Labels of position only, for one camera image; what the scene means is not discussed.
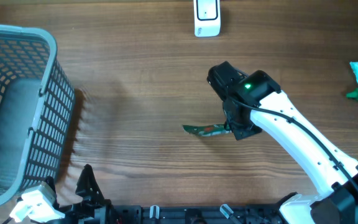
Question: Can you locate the grey plastic mesh basket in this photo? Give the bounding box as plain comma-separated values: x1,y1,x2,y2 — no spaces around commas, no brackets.
0,25,75,206

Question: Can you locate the green snack packet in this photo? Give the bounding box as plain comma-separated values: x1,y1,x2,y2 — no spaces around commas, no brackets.
182,124,232,137

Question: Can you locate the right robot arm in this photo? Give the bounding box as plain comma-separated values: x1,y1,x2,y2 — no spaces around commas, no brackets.
207,62,358,223

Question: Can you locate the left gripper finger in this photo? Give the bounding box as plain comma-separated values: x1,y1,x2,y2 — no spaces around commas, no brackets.
75,164,104,202
44,176,56,194

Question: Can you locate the white barcode scanner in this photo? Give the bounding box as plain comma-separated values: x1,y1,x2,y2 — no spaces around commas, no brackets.
193,0,221,37

